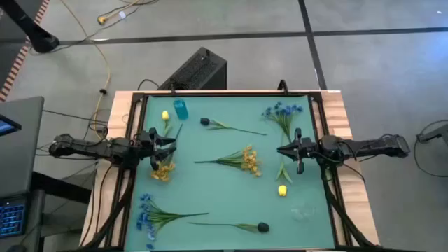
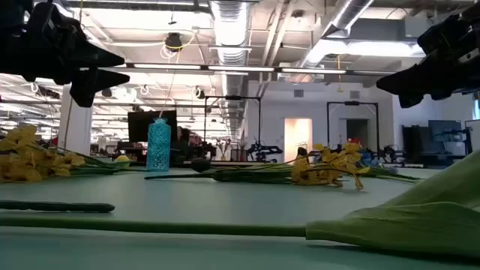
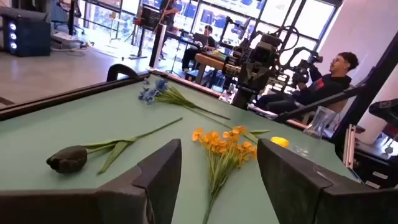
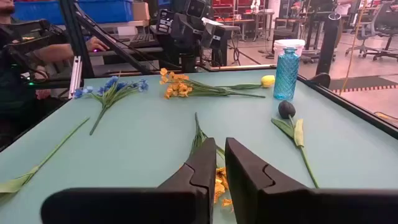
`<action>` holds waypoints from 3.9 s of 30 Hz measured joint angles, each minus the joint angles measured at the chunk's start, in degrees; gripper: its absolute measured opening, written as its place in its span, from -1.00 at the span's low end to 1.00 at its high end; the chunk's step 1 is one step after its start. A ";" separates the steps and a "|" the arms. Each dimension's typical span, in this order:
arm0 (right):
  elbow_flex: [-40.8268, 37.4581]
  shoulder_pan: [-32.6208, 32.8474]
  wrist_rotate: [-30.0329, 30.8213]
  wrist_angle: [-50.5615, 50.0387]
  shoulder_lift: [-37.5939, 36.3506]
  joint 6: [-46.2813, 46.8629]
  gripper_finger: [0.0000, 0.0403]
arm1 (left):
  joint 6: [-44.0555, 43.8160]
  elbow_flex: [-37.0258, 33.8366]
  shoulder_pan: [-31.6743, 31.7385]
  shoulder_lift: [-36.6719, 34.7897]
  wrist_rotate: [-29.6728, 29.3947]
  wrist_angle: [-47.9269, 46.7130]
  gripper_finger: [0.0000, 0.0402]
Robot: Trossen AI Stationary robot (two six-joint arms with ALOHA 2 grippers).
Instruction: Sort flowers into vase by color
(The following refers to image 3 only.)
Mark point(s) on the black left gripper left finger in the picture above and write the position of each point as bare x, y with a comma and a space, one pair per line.
161, 186

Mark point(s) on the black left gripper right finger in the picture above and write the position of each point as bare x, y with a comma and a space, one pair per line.
286, 180

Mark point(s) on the yellow artificial tulip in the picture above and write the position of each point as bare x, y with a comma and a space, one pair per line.
280, 142

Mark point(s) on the yellow artificial flower bunch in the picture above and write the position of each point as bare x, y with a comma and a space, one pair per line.
217, 146

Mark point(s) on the blue artificial flower bunch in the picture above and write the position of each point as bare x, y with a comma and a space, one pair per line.
148, 94

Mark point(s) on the black artificial tulip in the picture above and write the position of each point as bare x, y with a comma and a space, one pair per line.
68, 158

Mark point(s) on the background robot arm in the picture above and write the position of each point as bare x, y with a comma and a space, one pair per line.
301, 74

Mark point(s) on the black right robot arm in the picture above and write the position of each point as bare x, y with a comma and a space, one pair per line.
252, 77

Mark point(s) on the clear glass vase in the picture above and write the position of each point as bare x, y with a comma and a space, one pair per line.
320, 124

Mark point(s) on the wooden desk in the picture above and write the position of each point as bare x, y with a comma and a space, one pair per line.
211, 60

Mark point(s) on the person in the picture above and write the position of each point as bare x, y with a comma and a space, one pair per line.
326, 87
60, 14
209, 31
169, 14

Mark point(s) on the silver aluminium extrusion piece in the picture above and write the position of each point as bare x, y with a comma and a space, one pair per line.
349, 146

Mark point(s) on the white upright panel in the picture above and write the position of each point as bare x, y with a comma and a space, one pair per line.
158, 46

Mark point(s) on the green table mat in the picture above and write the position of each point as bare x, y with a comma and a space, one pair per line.
62, 124

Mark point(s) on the computer tower with lit fans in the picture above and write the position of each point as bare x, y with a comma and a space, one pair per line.
31, 37

